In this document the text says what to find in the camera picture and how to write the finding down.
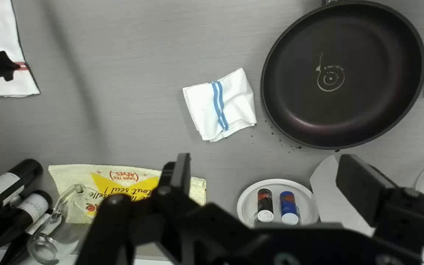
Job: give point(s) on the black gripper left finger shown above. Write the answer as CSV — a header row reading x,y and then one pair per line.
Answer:
x,y
174,183

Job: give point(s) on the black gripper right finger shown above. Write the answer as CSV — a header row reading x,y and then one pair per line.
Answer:
x,y
362,185

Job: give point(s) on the white cloth with blue stripes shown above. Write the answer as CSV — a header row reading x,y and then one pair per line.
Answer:
x,y
222,107

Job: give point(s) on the black frying pan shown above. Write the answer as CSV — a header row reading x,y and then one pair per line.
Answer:
x,y
343,74

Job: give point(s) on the white round plate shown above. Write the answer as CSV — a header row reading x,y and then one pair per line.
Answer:
x,y
247,203

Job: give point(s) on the blue spice jar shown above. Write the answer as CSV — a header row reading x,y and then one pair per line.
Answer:
x,y
288,208

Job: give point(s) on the yellow printed bag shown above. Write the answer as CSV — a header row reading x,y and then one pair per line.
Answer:
x,y
93,183

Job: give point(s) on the dark red spice jar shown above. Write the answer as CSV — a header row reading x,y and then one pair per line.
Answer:
x,y
265,210

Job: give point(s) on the black bottle with white label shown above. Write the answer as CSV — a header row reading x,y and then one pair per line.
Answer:
x,y
15,180

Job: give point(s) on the white paper sheet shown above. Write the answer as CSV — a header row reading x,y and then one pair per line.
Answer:
x,y
22,83

